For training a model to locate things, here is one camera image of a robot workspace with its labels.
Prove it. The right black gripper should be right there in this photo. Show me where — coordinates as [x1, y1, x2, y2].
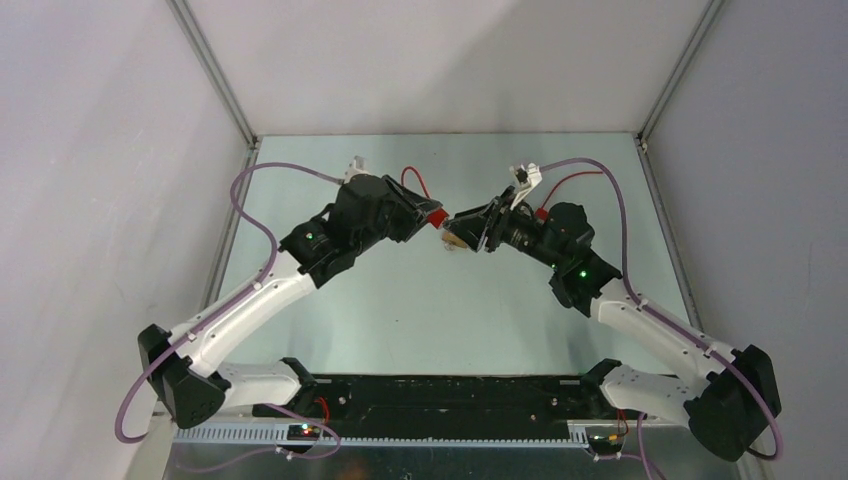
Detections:
[443, 187, 565, 272]

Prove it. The brass padlock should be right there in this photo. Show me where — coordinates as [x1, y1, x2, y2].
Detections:
[441, 230, 467, 251]

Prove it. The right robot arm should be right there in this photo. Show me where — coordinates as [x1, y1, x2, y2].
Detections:
[443, 188, 782, 462]

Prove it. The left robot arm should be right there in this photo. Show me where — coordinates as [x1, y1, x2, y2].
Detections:
[138, 173, 446, 429]

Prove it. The left controller board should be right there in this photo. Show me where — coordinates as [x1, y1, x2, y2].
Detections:
[287, 424, 323, 441]

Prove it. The controller board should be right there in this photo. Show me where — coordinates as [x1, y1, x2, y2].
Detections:
[287, 424, 323, 441]
[587, 434, 625, 461]

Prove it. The right controller board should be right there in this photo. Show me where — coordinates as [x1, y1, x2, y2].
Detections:
[587, 434, 625, 461]

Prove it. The red cable seal open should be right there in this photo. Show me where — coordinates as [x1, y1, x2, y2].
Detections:
[533, 170, 606, 221]

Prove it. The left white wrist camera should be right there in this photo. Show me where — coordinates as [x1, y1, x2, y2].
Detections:
[342, 155, 368, 184]

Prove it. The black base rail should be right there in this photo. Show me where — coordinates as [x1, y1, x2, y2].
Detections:
[285, 374, 616, 441]

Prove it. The left aluminium frame post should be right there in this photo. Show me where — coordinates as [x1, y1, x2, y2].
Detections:
[166, 0, 257, 148]

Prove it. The aluminium frame post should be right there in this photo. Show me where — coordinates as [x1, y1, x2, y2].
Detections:
[166, 0, 257, 148]
[636, 0, 727, 151]

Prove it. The right aluminium frame post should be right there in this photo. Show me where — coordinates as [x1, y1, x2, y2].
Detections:
[636, 0, 727, 151]

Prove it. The grey slotted cable duct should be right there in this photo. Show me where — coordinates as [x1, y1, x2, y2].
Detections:
[173, 423, 591, 446]

